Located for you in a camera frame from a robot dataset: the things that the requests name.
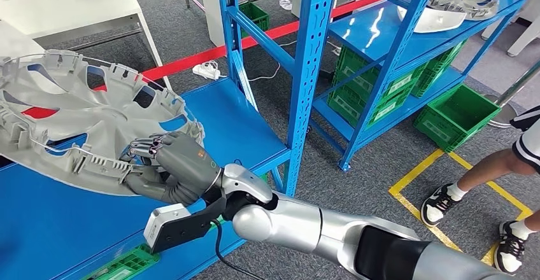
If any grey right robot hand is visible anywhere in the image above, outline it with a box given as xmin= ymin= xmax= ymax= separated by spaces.
xmin=124 ymin=131 xmax=222 ymax=206

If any blue metal shelf rack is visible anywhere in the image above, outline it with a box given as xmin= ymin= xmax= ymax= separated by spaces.
xmin=0 ymin=0 xmax=338 ymax=280
xmin=309 ymin=0 xmax=540 ymax=172

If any white curved plastic part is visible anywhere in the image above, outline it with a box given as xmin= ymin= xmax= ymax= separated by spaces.
xmin=396 ymin=6 xmax=467 ymax=34

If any white power strip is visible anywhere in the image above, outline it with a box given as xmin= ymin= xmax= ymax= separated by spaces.
xmin=192 ymin=60 xmax=227 ymax=81

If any yellow floor tape square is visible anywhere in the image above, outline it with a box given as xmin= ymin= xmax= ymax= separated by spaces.
xmin=388 ymin=148 xmax=534 ymax=267

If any person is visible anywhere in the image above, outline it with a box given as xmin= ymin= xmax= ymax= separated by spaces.
xmin=421 ymin=105 xmax=540 ymax=276

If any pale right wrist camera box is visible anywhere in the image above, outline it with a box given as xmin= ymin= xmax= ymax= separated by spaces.
xmin=143 ymin=193 xmax=229 ymax=255

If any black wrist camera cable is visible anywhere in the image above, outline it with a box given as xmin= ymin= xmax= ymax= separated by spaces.
xmin=210 ymin=219 xmax=264 ymax=280

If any white floor cable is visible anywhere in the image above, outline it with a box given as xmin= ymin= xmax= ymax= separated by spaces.
xmin=246 ymin=39 xmax=298 ymax=83

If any chrome stanchion post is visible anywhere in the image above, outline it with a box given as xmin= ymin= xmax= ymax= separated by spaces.
xmin=485 ymin=59 xmax=540 ymax=129

